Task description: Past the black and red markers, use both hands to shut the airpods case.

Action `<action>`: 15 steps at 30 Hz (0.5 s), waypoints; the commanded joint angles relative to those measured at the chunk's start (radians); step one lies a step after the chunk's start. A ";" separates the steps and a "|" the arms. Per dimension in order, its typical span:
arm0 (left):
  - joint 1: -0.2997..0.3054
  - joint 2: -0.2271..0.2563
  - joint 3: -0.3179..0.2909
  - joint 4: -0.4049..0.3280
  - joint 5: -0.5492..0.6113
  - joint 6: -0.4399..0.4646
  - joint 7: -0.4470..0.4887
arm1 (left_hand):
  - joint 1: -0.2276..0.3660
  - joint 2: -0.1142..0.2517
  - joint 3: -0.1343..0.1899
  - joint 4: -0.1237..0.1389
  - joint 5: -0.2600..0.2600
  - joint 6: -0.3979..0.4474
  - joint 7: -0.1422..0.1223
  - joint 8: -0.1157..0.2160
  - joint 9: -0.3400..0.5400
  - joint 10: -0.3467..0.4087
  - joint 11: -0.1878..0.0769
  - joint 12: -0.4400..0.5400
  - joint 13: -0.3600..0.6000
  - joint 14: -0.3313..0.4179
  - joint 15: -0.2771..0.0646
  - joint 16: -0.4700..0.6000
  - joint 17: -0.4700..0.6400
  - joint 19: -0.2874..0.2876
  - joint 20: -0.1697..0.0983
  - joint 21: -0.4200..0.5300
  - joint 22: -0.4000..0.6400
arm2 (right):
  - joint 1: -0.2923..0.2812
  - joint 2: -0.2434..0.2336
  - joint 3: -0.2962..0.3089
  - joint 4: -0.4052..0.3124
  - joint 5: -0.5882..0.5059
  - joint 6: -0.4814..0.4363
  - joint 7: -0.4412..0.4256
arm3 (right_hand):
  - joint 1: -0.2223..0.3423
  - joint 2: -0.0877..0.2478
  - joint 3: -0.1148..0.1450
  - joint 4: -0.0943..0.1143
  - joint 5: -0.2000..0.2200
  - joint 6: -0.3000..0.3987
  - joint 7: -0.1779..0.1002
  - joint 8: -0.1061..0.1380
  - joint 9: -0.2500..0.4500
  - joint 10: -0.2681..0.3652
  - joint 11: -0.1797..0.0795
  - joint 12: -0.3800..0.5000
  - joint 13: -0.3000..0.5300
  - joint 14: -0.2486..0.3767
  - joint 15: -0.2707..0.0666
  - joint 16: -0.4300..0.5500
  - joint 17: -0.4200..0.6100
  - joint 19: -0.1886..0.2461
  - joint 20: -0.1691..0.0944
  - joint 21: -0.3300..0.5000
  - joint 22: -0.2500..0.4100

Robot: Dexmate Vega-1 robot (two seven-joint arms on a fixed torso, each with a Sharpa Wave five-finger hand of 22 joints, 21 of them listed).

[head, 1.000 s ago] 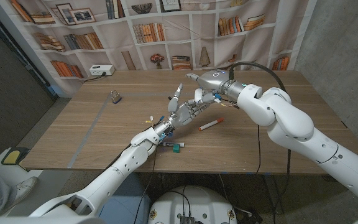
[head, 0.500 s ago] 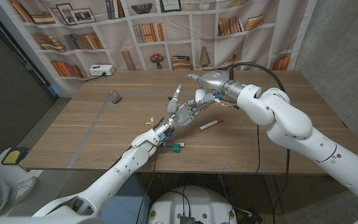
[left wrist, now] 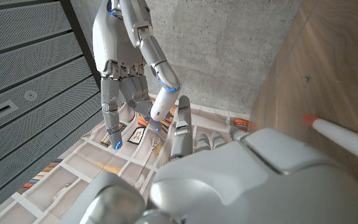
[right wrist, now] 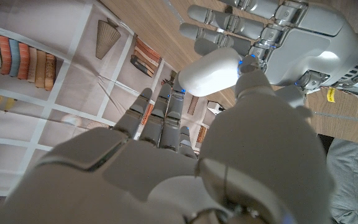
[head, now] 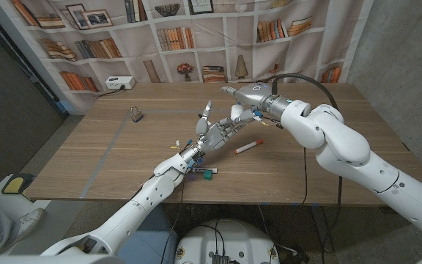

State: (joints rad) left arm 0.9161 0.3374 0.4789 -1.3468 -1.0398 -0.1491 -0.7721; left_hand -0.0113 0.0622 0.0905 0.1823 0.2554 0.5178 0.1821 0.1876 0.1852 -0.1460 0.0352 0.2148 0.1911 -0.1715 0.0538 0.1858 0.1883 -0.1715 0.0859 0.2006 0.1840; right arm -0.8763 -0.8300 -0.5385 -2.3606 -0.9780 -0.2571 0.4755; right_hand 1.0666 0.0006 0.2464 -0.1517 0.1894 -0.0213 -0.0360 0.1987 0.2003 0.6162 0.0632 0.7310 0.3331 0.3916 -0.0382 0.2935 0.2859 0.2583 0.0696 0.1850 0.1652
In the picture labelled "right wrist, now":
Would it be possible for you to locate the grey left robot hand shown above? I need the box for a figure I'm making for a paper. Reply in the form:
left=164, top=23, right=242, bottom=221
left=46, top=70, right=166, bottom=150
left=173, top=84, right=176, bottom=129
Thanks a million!
left=178, top=0, right=358, bottom=118

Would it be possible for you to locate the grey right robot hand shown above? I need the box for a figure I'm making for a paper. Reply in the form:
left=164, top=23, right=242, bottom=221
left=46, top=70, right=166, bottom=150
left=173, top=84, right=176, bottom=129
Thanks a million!
left=0, top=54, right=335, bottom=224

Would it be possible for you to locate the white airpods case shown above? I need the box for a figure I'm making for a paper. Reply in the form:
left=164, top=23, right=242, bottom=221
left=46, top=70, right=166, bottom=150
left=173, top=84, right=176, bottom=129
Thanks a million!
left=178, top=47, right=242, bottom=98

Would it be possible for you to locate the white power strip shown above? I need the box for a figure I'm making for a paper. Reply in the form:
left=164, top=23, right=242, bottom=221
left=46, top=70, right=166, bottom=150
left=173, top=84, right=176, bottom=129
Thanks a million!
left=206, top=100, right=226, bottom=115

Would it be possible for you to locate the person in grey trousers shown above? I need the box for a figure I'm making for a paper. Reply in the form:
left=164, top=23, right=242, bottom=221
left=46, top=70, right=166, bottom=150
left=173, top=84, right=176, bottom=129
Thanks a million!
left=326, top=138, right=358, bottom=224

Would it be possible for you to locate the printed bookshelf backdrop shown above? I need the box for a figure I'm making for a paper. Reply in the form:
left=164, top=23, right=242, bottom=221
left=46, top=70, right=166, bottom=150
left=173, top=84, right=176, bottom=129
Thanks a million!
left=0, top=0, right=229, bottom=222

